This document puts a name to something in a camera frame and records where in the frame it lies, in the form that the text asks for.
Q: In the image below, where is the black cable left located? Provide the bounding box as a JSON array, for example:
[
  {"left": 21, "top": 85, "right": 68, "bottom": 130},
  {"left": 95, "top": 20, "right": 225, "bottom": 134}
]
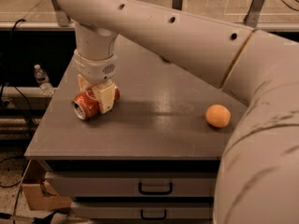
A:
[{"left": 0, "top": 18, "right": 38, "bottom": 138}]

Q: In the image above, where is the brown cardboard box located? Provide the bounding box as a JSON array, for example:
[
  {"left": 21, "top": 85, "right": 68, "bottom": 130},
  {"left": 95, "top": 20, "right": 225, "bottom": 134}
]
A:
[{"left": 21, "top": 161, "right": 72, "bottom": 211}]

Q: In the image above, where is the clear plastic water bottle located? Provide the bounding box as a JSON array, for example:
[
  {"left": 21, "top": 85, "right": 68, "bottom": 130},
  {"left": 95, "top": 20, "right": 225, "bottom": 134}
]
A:
[{"left": 34, "top": 64, "right": 54, "bottom": 97}]

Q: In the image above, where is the black upper drawer handle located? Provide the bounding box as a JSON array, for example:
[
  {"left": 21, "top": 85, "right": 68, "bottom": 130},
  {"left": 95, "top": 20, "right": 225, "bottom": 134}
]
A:
[{"left": 138, "top": 182, "right": 173, "bottom": 195}]

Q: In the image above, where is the orange fruit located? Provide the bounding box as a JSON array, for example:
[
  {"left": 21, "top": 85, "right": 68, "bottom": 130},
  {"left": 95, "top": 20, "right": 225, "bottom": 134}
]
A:
[{"left": 206, "top": 105, "right": 231, "bottom": 128}]

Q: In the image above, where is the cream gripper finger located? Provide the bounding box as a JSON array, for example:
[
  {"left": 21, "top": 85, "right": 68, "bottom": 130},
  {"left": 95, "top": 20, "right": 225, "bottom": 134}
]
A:
[
  {"left": 92, "top": 79, "right": 116, "bottom": 114},
  {"left": 78, "top": 75, "right": 93, "bottom": 91}
]

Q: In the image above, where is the grey drawer cabinet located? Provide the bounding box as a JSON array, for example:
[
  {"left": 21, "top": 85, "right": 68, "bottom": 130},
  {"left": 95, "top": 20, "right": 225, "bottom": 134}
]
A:
[{"left": 25, "top": 37, "right": 246, "bottom": 224}]

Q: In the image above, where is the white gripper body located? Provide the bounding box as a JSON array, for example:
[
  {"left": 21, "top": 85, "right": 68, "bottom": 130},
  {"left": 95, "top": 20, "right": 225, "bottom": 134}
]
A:
[{"left": 73, "top": 50, "right": 118, "bottom": 85}]

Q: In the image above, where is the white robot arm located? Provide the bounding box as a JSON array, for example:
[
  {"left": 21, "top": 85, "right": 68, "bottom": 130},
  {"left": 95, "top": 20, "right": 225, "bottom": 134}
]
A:
[{"left": 57, "top": 0, "right": 299, "bottom": 224}]

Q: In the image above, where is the left metal bracket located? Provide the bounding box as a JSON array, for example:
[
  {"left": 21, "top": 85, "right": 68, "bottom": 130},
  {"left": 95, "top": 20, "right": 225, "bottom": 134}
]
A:
[{"left": 50, "top": 0, "right": 70, "bottom": 27}]

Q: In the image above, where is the black drawer handle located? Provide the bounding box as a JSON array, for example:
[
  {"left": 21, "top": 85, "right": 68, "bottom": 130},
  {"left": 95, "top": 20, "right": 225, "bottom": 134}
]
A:
[
  {"left": 140, "top": 210, "right": 167, "bottom": 220},
  {"left": 138, "top": 182, "right": 173, "bottom": 195}
]

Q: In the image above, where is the right metal bracket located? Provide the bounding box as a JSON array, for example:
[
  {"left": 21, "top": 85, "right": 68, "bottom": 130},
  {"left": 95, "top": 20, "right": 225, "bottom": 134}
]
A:
[{"left": 244, "top": 0, "right": 265, "bottom": 28}]

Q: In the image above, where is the red Coca-Cola can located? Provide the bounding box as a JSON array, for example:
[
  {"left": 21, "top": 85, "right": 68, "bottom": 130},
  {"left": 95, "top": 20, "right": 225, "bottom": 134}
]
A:
[{"left": 72, "top": 85, "right": 120, "bottom": 120}]

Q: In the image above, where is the black lower drawer handle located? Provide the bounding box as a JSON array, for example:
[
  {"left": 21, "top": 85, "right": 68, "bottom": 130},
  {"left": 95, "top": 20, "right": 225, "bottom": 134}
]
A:
[{"left": 140, "top": 210, "right": 167, "bottom": 220}]

